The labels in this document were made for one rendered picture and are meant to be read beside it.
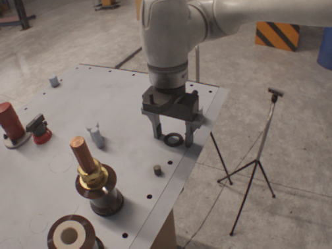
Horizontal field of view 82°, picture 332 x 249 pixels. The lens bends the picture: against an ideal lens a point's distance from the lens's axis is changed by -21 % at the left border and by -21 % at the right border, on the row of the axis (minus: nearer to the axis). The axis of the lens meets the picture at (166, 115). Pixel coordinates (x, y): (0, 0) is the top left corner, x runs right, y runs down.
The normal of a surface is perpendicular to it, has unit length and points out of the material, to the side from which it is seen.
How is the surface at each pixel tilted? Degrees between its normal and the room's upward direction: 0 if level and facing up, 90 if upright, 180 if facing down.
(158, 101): 0
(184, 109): 90
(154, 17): 80
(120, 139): 0
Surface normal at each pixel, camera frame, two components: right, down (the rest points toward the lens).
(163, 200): 0.10, -0.71
